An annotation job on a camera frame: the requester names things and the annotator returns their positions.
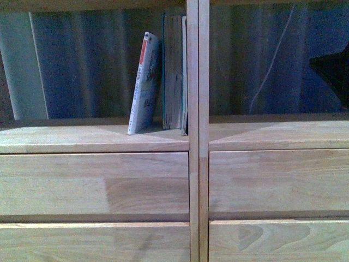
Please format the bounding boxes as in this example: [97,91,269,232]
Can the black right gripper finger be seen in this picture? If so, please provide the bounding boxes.
[309,44,348,107]

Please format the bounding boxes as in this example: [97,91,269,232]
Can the white illustrated paperback book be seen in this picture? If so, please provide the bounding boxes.
[128,32,162,135]

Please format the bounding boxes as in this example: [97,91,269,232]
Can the right wooden shelf unit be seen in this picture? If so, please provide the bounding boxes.
[198,1,348,261]

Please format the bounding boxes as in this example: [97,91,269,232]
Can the wooden shelf unit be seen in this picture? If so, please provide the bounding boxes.
[1,1,199,261]
[198,1,348,261]

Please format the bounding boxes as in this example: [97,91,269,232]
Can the left wooden shelf unit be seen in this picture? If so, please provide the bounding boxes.
[1,1,199,261]

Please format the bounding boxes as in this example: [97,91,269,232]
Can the upper right wooden drawer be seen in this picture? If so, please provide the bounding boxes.
[209,149,348,213]

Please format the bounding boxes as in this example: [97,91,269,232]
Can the wooden drawer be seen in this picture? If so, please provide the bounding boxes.
[209,149,348,213]
[1,152,189,216]
[1,222,190,261]
[208,219,348,261]

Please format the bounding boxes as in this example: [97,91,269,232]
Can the upright teal-covered thick book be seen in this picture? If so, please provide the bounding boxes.
[162,14,188,136]

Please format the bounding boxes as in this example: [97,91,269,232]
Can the lower right wooden drawer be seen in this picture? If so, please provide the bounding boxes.
[208,219,348,261]

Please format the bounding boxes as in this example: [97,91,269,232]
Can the lower left wooden drawer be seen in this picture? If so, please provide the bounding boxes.
[1,222,190,261]

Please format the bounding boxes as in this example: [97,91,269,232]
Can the upper left wooden drawer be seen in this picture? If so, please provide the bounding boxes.
[1,152,189,216]

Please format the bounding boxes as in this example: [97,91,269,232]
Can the dark blue curtain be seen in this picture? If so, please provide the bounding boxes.
[1,1,348,122]

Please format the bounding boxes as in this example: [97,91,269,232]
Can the thin white hanging cord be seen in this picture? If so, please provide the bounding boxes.
[248,4,296,114]

